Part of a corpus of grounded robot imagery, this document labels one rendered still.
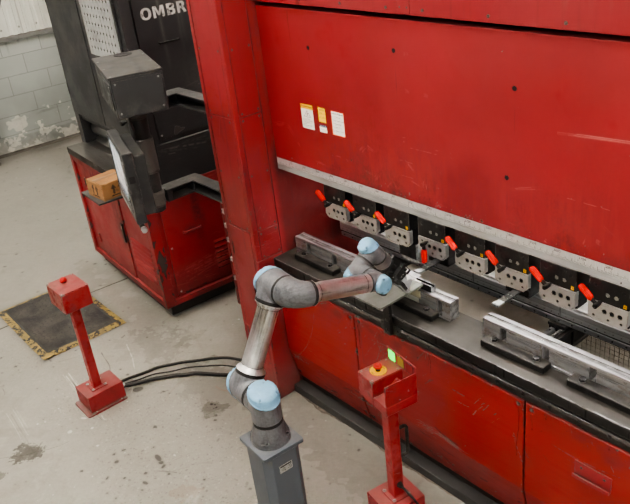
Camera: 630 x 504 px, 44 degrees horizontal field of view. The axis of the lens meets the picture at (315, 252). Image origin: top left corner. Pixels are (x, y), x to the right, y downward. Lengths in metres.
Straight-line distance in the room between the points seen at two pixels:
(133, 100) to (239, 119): 0.49
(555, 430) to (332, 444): 1.41
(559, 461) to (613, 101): 1.40
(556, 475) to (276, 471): 1.09
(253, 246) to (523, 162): 1.66
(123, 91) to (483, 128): 1.63
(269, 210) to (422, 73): 1.30
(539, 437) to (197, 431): 1.97
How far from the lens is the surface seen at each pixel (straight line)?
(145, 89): 3.63
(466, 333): 3.31
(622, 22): 2.45
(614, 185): 2.62
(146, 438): 4.43
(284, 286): 2.77
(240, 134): 3.73
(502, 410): 3.24
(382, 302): 3.30
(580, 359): 3.02
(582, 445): 3.07
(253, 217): 3.88
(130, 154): 3.66
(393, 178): 3.26
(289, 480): 3.08
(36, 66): 9.64
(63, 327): 5.63
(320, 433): 4.20
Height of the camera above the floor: 2.72
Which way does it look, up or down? 27 degrees down
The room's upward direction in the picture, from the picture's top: 7 degrees counter-clockwise
